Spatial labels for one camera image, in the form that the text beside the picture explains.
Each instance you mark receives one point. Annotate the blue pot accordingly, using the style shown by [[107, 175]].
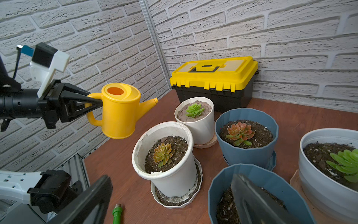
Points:
[[247, 136], [221, 204]]

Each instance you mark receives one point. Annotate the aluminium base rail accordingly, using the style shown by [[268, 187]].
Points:
[[76, 168]]

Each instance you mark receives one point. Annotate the large white round pot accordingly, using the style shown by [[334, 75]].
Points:
[[164, 156]]

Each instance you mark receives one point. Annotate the blue pot front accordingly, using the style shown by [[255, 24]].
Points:
[[221, 204]]

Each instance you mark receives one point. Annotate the yellow black plastic toolbox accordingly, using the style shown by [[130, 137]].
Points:
[[227, 82]]

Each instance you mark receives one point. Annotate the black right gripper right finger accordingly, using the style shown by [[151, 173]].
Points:
[[254, 206]]

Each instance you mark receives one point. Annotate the yellow plastic watering can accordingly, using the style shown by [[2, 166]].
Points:
[[121, 109]]

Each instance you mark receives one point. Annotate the blue pot back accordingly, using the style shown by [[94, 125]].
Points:
[[247, 136]]

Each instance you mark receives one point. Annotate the small white faceted pot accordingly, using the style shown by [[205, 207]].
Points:
[[198, 115]]

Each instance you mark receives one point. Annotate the green spray nozzle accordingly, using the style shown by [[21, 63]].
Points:
[[117, 212]]

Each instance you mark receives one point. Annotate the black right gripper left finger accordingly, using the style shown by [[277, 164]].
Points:
[[90, 207]]

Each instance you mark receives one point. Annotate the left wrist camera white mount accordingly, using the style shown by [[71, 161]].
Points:
[[46, 60]]

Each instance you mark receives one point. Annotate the aluminium frame corner post left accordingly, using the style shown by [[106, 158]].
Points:
[[156, 41]]

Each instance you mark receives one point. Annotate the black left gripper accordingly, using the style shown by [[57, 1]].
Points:
[[65, 102]]

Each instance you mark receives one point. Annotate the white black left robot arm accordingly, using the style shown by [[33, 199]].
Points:
[[29, 146]]

